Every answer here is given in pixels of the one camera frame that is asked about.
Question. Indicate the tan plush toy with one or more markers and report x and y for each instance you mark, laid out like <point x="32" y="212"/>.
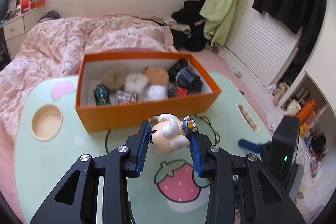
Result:
<point x="157" y="76"/>

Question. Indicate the white fluffy pompom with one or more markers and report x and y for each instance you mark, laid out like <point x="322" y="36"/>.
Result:
<point x="157" y="92"/>

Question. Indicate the pink floral blanket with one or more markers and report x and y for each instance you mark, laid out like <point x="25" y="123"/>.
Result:
<point x="52" y="43"/>

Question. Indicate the white drawer cabinet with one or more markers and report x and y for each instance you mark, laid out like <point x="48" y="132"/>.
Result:
<point x="14" y="28"/>

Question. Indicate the orange cardboard box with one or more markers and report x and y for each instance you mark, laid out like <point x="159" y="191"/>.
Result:
<point x="147" y="112"/>

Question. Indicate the small orange storage box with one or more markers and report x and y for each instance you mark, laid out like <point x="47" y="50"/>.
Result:
<point x="38" y="3"/>

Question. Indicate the white mug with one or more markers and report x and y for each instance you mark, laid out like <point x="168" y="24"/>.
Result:
<point x="292" y="107"/>

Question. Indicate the black crumpled bag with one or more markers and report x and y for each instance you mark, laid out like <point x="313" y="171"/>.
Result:
<point x="185" y="74"/>

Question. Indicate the beige slippers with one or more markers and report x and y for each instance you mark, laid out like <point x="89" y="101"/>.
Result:
<point x="281" y="91"/>

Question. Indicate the black clothes pile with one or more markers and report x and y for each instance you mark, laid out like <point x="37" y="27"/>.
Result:
<point x="190" y="29"/>

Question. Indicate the red container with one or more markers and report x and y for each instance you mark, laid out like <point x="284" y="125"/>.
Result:
<point x="25" y="3"/>

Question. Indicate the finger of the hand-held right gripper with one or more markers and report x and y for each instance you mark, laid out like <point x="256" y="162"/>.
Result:
<point x="249" y="146"/>

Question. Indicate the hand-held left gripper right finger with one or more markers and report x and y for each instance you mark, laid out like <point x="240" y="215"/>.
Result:
<point x="195" y="159"/>

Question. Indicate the green cartoon desktop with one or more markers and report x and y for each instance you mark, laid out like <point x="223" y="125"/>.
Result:
<point x="52" y="158"/>

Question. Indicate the cream cartoon figurine toy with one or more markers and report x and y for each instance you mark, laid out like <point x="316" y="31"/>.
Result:
<point x="166" y="134"/>

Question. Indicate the grey clothing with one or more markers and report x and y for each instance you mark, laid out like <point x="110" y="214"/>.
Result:
<point x="50" y="15"/>

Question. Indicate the grey-white fluffy pompom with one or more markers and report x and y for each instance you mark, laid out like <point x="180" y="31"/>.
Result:
<point x="135" y="83"/>

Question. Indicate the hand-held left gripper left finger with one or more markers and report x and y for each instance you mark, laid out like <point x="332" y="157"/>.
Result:
<point x="143" y="151"/>

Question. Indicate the orange bottle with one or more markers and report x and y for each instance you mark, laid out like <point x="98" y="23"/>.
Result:
<point x="305" y="111"/>

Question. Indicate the brown fluffy pompom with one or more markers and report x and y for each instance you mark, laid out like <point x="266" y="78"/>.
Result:
<point x="114" y="77"/>

